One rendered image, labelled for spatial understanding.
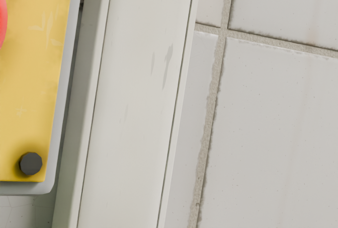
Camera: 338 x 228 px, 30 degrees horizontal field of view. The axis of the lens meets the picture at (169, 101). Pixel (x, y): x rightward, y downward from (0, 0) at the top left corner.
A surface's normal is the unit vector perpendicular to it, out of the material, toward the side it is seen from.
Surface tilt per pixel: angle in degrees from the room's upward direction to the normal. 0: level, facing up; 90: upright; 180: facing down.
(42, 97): 90
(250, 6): 90
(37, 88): 90
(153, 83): 90
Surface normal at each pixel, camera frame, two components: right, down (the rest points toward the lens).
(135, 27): 0.54, 0.13
